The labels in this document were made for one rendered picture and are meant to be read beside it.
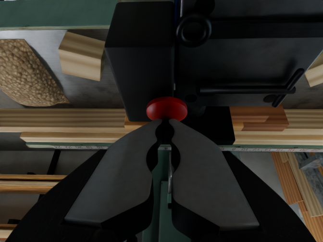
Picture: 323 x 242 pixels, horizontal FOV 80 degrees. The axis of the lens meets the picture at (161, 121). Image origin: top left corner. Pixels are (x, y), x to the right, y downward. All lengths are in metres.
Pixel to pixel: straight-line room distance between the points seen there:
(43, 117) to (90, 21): 0.21
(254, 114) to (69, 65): 0.24
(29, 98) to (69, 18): 0.14
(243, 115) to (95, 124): 0.23
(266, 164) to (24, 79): 2.94
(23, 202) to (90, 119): 2.98
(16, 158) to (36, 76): 3.35
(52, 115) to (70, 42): 0.18
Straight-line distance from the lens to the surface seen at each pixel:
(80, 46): 0.24
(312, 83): 0.28
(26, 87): 0.33
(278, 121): 0.34
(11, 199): 3.41
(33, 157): 3.49
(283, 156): 2.09
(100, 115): 0.35
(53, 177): 2.58
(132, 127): 0.29
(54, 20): 0.28
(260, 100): 0.18
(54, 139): 0.39
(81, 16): 0.27
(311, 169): 1.30
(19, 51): 0.30
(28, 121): 0.41
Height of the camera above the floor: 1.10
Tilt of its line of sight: 32 degrees down
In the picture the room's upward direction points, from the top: 178 degrees counter-clockwise
